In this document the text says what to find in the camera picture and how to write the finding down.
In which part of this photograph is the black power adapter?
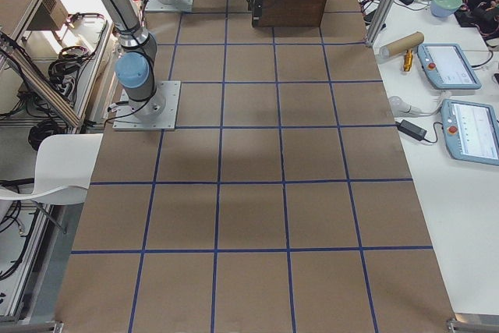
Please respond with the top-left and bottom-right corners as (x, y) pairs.
(396, 119), (427, 141)

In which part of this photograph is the cardboard tube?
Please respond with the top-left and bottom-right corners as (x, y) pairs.
(380, 31), (424, 58)

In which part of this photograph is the teach pendant near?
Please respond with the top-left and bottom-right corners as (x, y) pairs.
(441, 99), (498, 166)

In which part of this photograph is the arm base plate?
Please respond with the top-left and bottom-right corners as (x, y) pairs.
(112, 80), (181, 131)
(145, 0), (193, 13)

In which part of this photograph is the green bowl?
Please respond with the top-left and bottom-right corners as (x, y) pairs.
(430, 0), (463, 18)

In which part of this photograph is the white chair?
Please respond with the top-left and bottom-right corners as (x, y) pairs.
(1, 133), (103, 205)

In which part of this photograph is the brass cylinder tool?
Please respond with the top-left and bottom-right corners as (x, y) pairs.
(402, 49), (413, 73)

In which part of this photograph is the teach pendant far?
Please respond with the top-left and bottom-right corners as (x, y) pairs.
(417, 43), (482, 90)

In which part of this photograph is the teach pendant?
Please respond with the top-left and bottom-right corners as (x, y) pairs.
(417, 43), (482, 90)
(441, 99), (498, 166)

